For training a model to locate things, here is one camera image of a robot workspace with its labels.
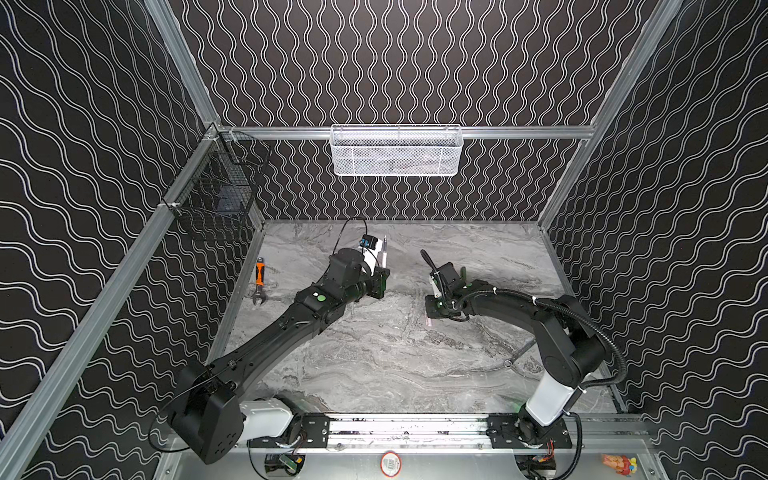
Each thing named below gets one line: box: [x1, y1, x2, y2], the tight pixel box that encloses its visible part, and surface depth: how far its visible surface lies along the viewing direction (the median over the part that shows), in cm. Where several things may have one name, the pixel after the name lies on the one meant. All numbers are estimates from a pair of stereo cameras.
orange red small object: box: [602, 454, 631, 476], surface depth 70 cm
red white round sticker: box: [380, 451, 401, 478], surface depth 70 cm
